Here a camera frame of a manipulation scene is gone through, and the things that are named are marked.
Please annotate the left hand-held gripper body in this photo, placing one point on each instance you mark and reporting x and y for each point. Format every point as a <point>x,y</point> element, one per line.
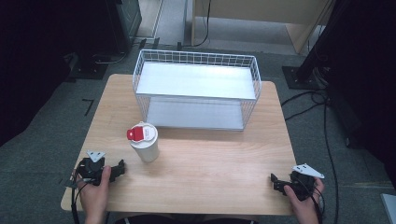
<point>89,168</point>

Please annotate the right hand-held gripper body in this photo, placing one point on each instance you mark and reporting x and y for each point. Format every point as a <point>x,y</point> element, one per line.
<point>303,183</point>

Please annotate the person's right hand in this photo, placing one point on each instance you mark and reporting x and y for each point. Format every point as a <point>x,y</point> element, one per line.
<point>303,207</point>

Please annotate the person's left hand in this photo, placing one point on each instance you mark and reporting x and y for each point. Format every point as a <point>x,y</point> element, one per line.
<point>93,196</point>

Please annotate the white cup with red lid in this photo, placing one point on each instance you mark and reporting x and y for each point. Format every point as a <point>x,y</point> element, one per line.
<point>144,143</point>

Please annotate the black tape corner mark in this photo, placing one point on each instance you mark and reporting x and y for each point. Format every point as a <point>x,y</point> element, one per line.
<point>88,106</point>

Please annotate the white flat object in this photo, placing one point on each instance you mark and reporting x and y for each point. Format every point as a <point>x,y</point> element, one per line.
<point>389,208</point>

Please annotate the black metal stand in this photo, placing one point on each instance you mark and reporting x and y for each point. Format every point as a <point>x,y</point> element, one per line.
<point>88,67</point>
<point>306,74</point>

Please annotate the dark cabinet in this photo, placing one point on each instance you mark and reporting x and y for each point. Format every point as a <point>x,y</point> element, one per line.
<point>124,25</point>

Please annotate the light wooden furniture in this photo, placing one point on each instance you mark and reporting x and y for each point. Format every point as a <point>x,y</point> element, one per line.
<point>264,12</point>

